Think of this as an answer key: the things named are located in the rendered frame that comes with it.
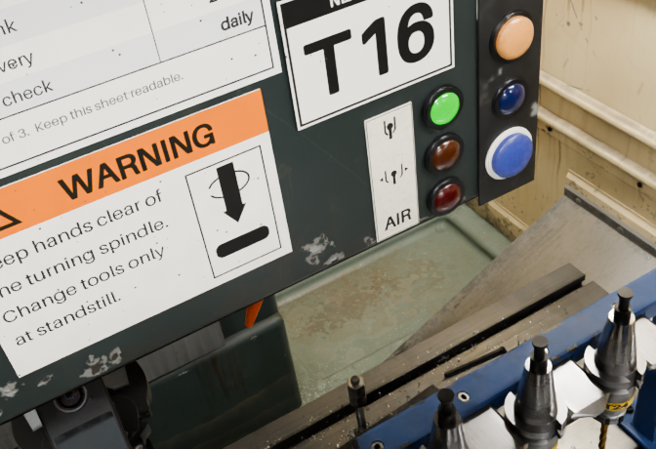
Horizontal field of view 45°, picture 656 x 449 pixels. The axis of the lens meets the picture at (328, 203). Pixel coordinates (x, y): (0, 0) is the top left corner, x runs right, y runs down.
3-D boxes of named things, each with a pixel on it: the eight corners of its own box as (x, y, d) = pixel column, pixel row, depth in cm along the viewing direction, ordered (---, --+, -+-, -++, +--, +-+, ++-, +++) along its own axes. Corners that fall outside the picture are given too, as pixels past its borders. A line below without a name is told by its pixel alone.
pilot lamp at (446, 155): (464, 165, 48) (463, 134, 46) (433, 179, 47) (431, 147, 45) (458, 160, 48) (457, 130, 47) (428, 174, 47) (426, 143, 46)
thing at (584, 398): (618, 403, 84) (619, 398, 83) (579, 428, 82) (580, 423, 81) (570, 361, 89) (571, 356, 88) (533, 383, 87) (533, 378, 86)
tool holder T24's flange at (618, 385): (613, 345, 91) (616, 329, 89) (655, 380, 86) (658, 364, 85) (571, 369, 89) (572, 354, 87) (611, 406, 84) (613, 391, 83)
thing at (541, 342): (539, 355, 79) (541, 331, 77) (551, 366, 78) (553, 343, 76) (525, 363, 79) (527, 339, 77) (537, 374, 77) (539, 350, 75)
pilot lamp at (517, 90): (528, 109, 48) (529, 77, 47) (499, 122, 47) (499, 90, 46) (521, 105, 48) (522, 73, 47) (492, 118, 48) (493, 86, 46)
